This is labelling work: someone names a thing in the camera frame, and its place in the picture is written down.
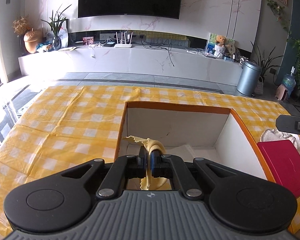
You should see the white towel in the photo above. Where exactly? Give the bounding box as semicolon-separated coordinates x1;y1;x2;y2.
260;129;300;154

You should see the yellow cloth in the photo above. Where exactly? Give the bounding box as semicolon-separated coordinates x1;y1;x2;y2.
124;135;171;191

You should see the pink small stool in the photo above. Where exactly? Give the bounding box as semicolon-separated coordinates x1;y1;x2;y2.
275;84;288;101

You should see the blue water bottle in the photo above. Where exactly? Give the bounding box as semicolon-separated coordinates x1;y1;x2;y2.
282;66;296;97

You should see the grey metal trash can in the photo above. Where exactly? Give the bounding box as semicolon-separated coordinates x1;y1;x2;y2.
237;61;262;96

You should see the potted leafy floor plant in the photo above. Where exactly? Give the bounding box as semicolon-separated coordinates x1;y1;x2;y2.
251;42;283;95

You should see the yellow checkered tablecloth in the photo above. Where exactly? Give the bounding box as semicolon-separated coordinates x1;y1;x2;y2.
0;86;300;239

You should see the hanging green vine plant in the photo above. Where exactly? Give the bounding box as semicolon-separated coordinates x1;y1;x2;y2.
266;0;300;89

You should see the orange-rimmed white cardboard box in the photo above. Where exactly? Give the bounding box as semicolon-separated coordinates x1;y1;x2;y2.
115;101;275;182

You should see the brown teddy bear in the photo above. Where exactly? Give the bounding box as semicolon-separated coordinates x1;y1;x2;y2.
214;35;227;59

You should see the white marble tv console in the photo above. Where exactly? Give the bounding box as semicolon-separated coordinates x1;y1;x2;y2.
18;46;242;86

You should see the small pink photo card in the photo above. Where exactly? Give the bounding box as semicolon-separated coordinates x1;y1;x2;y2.
82;36;94;46

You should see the acorn-shaped orange jar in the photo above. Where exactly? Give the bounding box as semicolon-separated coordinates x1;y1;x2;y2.
24;29;43;54

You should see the white wifi router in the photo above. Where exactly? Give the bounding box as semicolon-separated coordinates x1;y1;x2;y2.
114;32;133;48

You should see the dried flower bouquet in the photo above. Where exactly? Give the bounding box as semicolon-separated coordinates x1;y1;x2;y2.
12;16;31;36

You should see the green plant in glass vase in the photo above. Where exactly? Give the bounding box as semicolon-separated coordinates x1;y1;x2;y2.
42;5;70;50

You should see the black cable on console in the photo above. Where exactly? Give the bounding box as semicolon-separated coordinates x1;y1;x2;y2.
141;39;176;67

